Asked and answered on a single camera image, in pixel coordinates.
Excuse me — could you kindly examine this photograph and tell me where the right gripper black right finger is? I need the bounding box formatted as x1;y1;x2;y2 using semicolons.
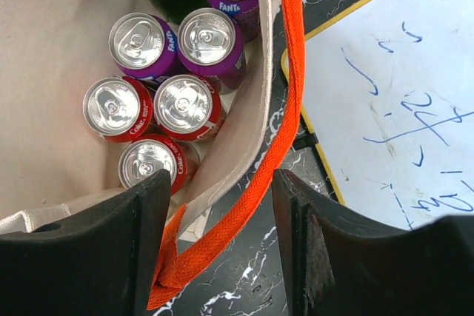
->
271;169;473;315

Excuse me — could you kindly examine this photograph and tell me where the beige canvas tote bag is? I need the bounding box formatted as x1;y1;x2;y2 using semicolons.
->
1;0;305;311

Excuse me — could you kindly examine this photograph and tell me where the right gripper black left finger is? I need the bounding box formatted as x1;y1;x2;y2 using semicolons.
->
1;170;171;315

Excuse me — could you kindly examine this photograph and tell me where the small whiteboard wooden frame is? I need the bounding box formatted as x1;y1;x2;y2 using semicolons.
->
303;0;473;229

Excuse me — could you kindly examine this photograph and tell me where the red can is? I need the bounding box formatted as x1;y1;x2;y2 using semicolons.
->
118;134;200;195
83;76;158;143
153;74;227;141

